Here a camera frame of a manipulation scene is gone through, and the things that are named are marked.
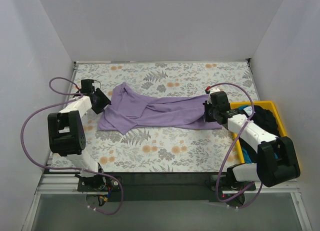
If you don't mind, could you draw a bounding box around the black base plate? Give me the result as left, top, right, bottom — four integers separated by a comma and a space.
77, 172, 256, 202

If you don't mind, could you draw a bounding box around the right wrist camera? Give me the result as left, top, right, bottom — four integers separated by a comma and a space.
205, 86, 221, 94

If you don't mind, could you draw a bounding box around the aluminium frame rail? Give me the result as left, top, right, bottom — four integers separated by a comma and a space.
22, 63, 78, 231

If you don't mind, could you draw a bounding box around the teal t shirt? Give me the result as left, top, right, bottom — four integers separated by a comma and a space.
238, 105, 257, 164

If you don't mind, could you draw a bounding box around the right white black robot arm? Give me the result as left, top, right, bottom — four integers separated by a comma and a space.
203, 88, 301, 190

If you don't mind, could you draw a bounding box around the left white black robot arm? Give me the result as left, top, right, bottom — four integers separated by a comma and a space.
47, 79, 111, 191

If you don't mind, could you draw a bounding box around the black t shirt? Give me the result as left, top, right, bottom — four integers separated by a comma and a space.
239, 105, 281, 152

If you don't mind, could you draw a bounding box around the purple t shirt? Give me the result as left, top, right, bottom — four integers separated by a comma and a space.
97, 82, 222, 135

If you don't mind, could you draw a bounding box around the yellow plastic bin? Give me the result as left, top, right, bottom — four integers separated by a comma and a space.
228, 100, 301, 172

